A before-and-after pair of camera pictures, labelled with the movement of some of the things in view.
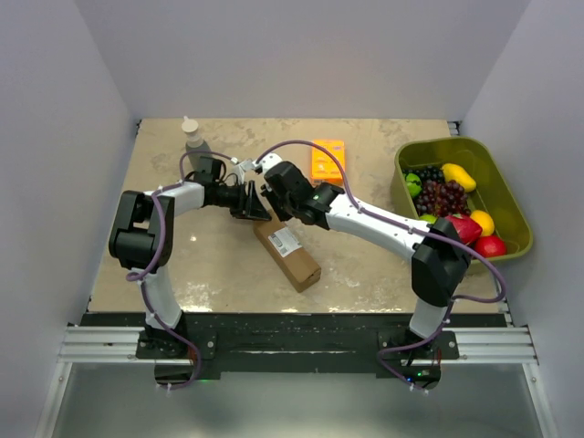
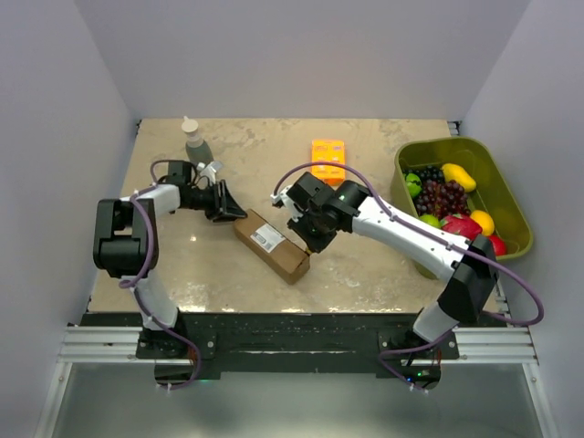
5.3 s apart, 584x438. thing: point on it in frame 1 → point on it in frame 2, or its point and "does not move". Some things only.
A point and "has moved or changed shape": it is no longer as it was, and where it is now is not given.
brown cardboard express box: [298, 264] has moved or changed shape
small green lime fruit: [430, 218] does not move
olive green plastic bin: [492, 192] does not move
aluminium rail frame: [505, 346] does not move
